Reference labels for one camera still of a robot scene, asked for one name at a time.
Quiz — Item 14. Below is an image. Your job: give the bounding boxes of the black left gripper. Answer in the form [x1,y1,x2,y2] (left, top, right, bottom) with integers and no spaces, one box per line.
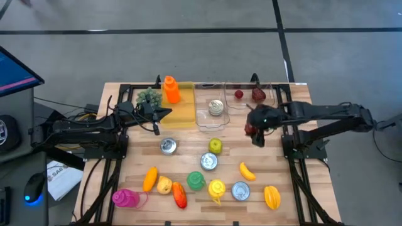
[138,95,173,136]

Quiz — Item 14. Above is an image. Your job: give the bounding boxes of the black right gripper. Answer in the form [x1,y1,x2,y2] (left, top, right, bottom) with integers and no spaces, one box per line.
[246,104,285,148]

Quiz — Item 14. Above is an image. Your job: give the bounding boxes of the orange plastic bottle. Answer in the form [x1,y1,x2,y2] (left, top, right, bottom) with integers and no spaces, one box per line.
[163,75,182,104]

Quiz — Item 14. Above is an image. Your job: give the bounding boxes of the dark red pointed fruit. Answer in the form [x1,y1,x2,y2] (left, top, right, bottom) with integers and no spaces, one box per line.
[251,87,267,102]

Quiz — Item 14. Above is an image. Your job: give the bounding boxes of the colourful printed tin can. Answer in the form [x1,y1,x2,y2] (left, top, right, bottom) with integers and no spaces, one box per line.
[208,99,224,117]

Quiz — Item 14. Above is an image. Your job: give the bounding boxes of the yellow plastic bottle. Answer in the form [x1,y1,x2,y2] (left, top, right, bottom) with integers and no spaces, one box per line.
[207,179,227,205]

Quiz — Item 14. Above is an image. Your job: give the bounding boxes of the green plastic bottle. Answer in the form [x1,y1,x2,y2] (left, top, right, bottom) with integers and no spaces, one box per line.
[187,171,207,191]

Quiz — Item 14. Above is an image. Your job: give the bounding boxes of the pink plastic bottle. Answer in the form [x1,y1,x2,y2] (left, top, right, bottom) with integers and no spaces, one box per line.
[112,188,149,210]

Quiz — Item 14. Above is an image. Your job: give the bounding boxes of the yellow translucent plastic bin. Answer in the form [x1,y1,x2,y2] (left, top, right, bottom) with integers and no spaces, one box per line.
[160,82,196,129]

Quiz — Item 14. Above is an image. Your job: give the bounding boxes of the green succulent plant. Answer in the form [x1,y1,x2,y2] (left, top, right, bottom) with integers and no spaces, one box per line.
[136,87,163,107]

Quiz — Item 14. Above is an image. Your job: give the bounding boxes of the silver can green label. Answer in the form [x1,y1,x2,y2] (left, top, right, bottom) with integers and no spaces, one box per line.
[159,137,177,156]

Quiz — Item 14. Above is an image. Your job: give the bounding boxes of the yellow banana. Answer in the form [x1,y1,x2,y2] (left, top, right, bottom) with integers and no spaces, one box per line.
[239,161,257,182]

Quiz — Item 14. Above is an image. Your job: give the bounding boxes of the wide clear plastic bin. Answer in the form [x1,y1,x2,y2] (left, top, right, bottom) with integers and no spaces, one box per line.
[224,82,277,111]

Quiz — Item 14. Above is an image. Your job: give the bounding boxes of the green apple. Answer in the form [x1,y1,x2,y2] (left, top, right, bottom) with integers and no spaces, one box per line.
[209,137,224,155]

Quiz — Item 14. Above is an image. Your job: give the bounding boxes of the narrow clear plastic bin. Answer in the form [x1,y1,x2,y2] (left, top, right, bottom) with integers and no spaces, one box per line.
[194,82,231,132]

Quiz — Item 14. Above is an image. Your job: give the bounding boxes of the silver can blue label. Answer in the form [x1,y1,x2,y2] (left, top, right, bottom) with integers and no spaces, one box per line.
[200,152,219,171]

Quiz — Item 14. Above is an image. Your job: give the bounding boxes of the silver can red label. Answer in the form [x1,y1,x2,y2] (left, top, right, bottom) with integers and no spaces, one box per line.
[231,181,251,202]

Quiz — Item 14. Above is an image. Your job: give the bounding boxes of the yellow starfruit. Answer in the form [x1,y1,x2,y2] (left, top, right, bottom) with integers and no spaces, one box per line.
[263,185,282,210]

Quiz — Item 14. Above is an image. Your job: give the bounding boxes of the orange mango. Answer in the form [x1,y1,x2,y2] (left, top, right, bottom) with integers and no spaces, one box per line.
[143,166,159,193]

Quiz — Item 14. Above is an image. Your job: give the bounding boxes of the yellow pear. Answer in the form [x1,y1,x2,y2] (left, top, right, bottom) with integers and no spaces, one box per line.
[156,176,173,195]

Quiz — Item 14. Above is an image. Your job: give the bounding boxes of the white paper booklet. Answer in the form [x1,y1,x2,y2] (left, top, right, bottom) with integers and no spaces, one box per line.
[46,159,84,202]

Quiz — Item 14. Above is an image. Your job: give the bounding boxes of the grey stand foot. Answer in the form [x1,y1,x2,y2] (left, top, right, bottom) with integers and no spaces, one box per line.
[375,112,402,131]

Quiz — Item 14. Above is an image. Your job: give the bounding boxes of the black computer mouse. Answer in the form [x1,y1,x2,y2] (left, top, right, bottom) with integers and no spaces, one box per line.
[23,172,47,205]

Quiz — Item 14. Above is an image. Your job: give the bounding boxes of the computer monitor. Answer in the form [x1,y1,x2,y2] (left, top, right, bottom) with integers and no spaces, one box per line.
[0,46,45,97]

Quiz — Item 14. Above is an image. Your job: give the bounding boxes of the black cap with logo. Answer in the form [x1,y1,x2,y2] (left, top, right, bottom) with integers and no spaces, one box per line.
[0,114,21,154]

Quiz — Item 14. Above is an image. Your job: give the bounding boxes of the grey desk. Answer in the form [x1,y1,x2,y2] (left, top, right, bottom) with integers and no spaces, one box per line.
[0,87,50,226]

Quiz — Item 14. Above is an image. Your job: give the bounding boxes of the black keyboard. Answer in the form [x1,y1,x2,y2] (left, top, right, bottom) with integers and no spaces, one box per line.
[0,186,11,217]

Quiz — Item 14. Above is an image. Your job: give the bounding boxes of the black metal table frame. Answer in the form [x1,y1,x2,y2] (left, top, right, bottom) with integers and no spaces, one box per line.
[73,82,346,226]

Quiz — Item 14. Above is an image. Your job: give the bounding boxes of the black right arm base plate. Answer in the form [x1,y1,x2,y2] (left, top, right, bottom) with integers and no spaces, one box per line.
[281,134,330,159]

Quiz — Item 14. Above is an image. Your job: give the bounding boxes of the yellow cable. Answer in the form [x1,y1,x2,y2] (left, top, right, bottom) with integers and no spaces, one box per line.
[56,112,95,151]

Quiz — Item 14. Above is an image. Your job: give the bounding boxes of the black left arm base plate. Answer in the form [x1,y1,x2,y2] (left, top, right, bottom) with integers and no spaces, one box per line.
[83,134,129,159]

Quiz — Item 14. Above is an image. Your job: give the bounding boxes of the thick black cable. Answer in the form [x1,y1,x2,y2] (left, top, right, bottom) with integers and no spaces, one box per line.
[80,158,104,220]

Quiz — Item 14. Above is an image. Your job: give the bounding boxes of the thin black cable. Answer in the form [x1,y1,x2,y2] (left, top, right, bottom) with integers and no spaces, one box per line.
[33,96,89,110]

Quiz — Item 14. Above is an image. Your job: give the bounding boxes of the black floor cable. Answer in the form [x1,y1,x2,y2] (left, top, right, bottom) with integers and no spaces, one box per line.
[372,121,402,164]

